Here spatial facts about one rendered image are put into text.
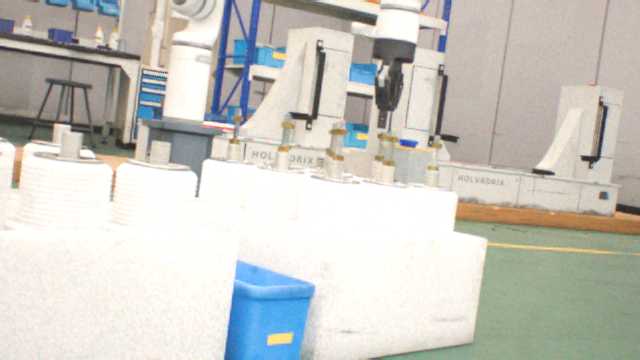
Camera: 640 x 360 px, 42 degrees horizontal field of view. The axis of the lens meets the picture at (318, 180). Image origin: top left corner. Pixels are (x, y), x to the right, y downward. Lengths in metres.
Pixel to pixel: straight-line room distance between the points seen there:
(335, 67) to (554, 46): 4.45
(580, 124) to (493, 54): 3.75
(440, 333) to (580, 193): 3.50
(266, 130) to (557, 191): 1.71
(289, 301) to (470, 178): 3.25
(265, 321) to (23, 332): 0.31
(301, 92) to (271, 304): 2.86
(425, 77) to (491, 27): 4.67
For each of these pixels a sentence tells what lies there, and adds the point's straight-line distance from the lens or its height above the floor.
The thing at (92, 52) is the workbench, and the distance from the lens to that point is 6.81.
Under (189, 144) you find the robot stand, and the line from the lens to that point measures 1.87.
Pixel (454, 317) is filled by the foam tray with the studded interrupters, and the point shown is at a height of 0.05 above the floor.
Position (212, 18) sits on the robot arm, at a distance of 1.94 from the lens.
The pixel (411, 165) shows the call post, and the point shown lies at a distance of 1.62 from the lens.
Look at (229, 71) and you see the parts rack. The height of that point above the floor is 0.74.
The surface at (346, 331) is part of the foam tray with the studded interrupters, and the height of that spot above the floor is 0.05.
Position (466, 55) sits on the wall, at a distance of 8.98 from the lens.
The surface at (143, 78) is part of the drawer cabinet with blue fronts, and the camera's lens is 6.92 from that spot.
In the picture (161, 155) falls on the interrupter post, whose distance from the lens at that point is 1.01.
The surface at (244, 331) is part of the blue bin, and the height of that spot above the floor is 0.06.
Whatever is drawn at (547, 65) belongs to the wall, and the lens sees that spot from 8.09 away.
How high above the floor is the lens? 0.31
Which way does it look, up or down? 3 degrees down
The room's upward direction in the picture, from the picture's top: 8 degrees clockwise
